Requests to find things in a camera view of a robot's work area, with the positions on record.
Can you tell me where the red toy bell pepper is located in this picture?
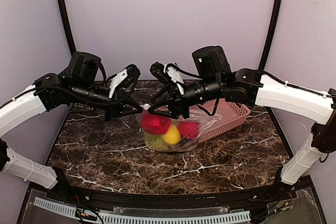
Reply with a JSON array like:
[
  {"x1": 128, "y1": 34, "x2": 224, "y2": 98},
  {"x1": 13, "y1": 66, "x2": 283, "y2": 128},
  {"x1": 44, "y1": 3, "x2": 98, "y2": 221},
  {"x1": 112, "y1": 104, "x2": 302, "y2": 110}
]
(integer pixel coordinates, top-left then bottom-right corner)
[{"x1": 140, "y1": 114, "x2": 171, "y2": 135}]

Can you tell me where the clear zip top bag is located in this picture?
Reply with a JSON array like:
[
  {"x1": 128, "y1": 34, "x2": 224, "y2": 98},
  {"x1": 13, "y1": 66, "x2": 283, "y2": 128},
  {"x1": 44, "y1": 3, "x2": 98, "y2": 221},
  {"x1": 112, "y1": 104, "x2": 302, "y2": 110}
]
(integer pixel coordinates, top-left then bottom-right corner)
[{"x1": 136, "y1": 104, "x2": 223, "y2": 152}]

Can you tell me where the yellow toy lemon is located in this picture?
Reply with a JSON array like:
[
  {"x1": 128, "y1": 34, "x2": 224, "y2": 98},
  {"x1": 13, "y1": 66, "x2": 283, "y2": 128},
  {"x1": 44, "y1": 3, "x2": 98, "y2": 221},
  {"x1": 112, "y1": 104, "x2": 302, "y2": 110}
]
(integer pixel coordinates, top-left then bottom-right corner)
[{"x1": 162, "y1": 124, "x2": 181, "y2": 145}]

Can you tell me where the green toy chayote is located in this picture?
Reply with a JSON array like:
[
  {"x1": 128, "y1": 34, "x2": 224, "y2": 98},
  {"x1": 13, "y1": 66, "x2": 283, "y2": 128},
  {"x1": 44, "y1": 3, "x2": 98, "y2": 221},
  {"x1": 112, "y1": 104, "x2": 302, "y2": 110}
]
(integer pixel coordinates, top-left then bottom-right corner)
[{"x1": 144, "y1": 132, "x2": 159, "y2": 143}]

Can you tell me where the yellow toy napa cabbage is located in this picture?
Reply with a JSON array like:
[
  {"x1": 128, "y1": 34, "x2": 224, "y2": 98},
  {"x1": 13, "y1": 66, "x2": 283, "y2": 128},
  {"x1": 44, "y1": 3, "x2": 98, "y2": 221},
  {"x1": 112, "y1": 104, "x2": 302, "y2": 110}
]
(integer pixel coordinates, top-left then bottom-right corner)
[{"x1": 147, "y1": 136, "x2": 170, "y2": 152}]

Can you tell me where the pink perforated plastic basket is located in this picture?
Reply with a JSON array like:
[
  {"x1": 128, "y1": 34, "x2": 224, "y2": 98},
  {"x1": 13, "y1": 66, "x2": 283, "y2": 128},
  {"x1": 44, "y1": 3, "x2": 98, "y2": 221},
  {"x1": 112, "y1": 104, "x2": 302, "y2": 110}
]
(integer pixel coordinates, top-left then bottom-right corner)
[{"x1": 199, "y1": 99, "x2": 250, "y2": 143}]

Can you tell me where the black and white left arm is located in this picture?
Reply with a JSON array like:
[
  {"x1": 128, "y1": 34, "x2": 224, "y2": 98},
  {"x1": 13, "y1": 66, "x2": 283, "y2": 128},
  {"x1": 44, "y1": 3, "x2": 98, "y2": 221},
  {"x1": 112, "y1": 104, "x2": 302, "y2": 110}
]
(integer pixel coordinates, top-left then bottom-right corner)
[{"x1": 1, "y1": 51, "x2": 143, "y2": 189}]

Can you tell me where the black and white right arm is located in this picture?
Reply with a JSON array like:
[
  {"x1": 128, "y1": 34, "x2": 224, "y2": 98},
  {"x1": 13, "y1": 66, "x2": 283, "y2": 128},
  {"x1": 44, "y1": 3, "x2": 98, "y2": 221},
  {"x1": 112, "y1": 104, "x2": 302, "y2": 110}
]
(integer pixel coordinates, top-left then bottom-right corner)
[{"x1": 149, "y1": 46, "x2": 335, "y2": 185}]

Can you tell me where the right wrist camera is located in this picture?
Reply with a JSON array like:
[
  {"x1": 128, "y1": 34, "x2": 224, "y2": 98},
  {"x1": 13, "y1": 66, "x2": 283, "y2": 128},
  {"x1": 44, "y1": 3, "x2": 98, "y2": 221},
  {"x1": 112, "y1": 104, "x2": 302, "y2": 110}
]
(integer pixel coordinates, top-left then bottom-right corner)
[{"x1": 150, "y1": 62, "x2": 185, "y2": 95}]

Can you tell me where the black curved front rail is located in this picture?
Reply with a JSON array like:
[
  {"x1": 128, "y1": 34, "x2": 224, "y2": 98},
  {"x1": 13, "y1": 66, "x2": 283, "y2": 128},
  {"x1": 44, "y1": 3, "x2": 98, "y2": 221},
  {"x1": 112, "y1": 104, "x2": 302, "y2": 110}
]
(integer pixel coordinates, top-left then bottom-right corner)
[{"x1": 23, "y1": 174, "x2": 316, "y2": 216}]

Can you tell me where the white slotted cable duct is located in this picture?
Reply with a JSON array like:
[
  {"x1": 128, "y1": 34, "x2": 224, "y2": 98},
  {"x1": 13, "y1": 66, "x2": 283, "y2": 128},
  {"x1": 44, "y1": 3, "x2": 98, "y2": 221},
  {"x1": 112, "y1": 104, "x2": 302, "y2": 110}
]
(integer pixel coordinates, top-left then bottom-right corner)
[{"x1": 33, "y1": 197, "x2": 251, "y2": 224}]

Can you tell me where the black left frame post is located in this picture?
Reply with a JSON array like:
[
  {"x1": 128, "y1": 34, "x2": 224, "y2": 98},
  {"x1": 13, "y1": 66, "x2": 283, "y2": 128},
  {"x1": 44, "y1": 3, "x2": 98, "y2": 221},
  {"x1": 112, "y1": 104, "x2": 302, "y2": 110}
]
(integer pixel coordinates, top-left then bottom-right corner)
[{"x1": 57, "y1": 0, "x2": 76, "y2": 55}]

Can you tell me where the black frame post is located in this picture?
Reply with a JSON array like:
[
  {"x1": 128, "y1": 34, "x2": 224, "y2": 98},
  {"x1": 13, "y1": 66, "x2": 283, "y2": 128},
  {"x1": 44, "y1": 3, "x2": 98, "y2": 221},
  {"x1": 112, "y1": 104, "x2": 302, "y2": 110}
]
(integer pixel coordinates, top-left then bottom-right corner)
[
  {"x1": 57, "y1": 0, "x2": 76, "y2": 55},
  {"x1": 258, "y1": 0, "x2": 282, "y2": 70}
]

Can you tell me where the black right frame post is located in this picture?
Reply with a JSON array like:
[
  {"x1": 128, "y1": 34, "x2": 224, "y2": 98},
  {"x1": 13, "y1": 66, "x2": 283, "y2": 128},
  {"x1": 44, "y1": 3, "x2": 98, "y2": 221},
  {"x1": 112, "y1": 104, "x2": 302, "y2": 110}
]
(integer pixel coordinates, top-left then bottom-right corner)
[{"x1": 258, "y1": 0, "x2": 282, "y2": 70}]

